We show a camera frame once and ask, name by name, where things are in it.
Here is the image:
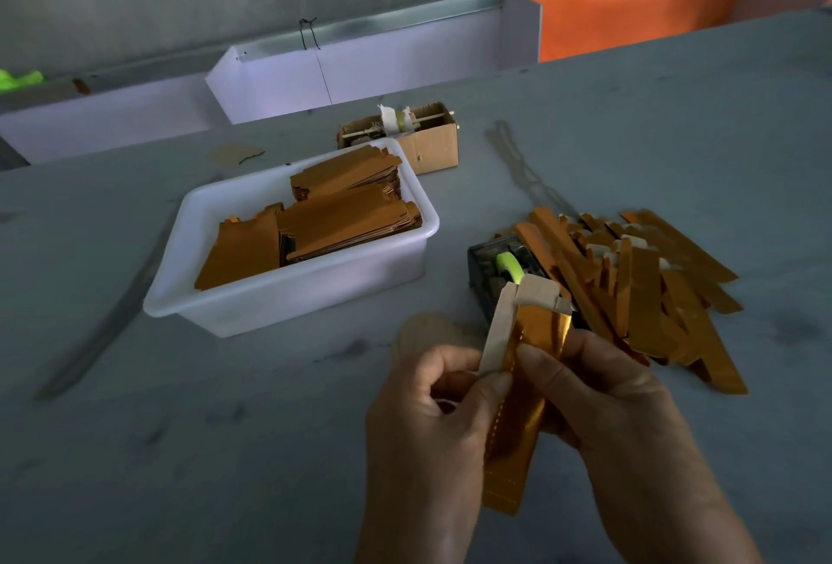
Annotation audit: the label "gold carton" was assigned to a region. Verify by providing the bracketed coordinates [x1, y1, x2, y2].
[481, 300, 574, 515]

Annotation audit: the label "long white tray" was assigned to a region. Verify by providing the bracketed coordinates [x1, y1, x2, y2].
[205, 0, 543, 125]
[0, 73, 229, 166]

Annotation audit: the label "green tape roll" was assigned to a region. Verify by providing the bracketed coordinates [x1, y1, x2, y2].
[494, 251, 527, 287]

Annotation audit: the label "pile of beige blanks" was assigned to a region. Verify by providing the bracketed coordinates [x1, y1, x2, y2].
[393, 313, 489, 364]

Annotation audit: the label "person's right hand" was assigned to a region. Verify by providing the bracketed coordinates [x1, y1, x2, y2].
[516, 329, 749, 564]

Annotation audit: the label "small cardboard box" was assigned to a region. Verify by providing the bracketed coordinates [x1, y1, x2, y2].
[336, 102, 460, 176]

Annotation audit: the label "gold cartons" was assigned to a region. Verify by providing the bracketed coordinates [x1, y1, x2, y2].
[195, 146, 423, 291]

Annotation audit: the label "person's left hand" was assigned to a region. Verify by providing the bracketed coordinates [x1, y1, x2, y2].
[357, 342, 515, 564]

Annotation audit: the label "pile of gold boxes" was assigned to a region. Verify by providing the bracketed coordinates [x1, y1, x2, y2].
[513, 207, 751, 396]

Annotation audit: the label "white plastic bin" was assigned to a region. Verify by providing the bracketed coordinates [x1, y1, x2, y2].
[143, 138, 441, 338]

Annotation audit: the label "neon green object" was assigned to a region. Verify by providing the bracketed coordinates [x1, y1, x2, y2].
[0, 68, 46, 93]

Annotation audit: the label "black tape dispenser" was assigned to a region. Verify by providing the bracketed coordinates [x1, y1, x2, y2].
[468, 235, 576, 325]

